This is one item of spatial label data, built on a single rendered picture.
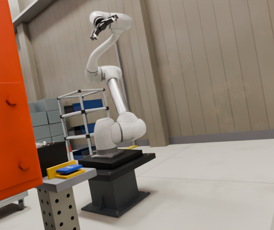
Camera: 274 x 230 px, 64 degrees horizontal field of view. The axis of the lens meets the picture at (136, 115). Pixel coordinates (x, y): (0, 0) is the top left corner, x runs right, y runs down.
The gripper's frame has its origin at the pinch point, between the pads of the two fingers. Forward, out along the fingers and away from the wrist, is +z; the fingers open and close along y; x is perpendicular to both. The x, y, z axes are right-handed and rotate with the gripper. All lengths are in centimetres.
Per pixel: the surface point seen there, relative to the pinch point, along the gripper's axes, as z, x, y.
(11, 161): 91, -18, -31
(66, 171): 69, 8, -42
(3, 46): 77, -32, -19
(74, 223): 71, 30, -60
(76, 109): -114, 78, -87
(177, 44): -174, 131, 71
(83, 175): 69, 15, -40
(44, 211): 66, 19, -65
